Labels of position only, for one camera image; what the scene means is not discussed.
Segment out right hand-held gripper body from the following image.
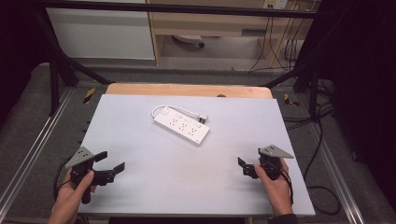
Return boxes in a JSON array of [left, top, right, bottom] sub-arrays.
[[257, 144, 294, 181]]

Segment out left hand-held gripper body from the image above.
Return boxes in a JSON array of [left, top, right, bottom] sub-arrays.
[[64, 146, 109, 205]]

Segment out white power strip with cord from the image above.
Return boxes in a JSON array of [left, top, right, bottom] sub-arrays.
[[150, 105, 211, 147]]

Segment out person's right hand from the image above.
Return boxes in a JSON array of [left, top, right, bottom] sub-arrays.
[[253, 157, 293, 217]]

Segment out person's left hand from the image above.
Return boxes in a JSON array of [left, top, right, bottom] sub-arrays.
[[47, 169, 98, 224]]

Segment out yellow black striped tape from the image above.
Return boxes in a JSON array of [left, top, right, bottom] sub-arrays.
[[283, 92, 301, 107], [82, 87, 96, 105]]

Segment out wooden table board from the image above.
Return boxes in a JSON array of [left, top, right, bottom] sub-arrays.
[[105, 82, 274, 100]]

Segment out white cabinet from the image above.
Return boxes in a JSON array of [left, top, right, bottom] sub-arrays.
[[45, 0, 156, 62]]

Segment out black curtain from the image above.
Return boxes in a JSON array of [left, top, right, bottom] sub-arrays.
[[317, 0, 396, 213], [0, 0, 52, 125]]

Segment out white power strip on shelf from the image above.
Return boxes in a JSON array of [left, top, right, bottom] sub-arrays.
[[172, 34, 206, 49]]

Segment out wooden shelf desk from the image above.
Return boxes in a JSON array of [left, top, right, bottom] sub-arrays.
[[146, 0, 316, 68]]

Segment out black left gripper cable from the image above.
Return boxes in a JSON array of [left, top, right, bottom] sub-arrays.
[[52, 155, 75, 202]]

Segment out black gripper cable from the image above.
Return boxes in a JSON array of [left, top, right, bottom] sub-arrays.
[[52, 155, 75, 202], [279, 167, 295, 206]]

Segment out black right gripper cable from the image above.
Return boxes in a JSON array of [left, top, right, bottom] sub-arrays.
[[279, 167, 295, 206]]

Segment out aluminium rail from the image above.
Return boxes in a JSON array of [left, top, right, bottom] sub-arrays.
[[0, 88, 75, 214], [310, 122, 366, 224]]

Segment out black floor cables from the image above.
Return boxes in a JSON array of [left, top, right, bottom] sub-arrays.
[[282, 78, 343, 217]]

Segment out black metal frame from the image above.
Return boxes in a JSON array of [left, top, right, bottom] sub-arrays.
[[32, 0, 323, 118]]

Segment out hanging black and yellow cables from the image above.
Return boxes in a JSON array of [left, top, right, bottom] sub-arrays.
[[247, 8, 312, 73]]

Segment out white wall socket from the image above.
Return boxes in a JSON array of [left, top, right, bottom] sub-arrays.
[[262, 0, 290, 10]]

